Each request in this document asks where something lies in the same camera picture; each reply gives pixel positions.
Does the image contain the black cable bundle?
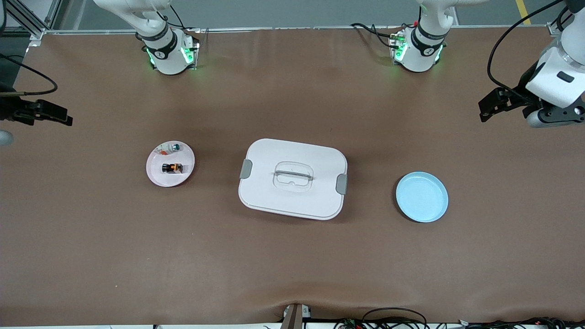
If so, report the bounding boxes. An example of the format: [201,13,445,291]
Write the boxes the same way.
[333,317,585,329]

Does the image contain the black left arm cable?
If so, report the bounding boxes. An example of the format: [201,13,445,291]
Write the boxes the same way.
[487,0,567,99]

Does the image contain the black base cables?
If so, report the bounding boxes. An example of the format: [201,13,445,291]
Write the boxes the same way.
[155,5,202,46]
[351,22,403,48]

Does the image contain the aluminium frame post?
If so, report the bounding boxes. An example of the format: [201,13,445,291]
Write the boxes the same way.
[0,0,62,46]
[546,0,572,37]

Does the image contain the clear box lid handle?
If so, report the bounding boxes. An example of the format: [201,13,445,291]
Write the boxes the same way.
[273,162,314,191]

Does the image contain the grey metal edge bracket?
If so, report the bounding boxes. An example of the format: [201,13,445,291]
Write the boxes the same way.
[280,303,312,329]

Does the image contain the black left base cables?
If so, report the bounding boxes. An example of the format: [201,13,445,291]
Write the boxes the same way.
[351,22,403,48]

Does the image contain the black right base cables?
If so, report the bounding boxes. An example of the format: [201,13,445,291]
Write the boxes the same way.
[155,5,202,46]

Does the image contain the silver table edge rail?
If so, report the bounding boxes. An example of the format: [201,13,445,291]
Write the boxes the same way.
[46,25,556,36]

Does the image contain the white plastic storage box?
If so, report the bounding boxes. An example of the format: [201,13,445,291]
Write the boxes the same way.
[238,138,348,221]

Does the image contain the black cable loop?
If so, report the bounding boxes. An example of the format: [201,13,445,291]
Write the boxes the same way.
[361,307,429,329]

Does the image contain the pink round plate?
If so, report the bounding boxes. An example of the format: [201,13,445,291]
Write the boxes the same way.
[146,140,196,188]

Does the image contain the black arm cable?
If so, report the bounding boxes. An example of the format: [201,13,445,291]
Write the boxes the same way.
[487,0,567,99]
[0,53,59,97]

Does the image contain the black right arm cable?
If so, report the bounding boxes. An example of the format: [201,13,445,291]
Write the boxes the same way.
[0,53,59,97]

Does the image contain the light blue round plate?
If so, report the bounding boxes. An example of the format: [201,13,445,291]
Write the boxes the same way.
[396,171,449,223]

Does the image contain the brown table mat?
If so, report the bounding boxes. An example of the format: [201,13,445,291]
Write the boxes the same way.
[0,27,585,327]

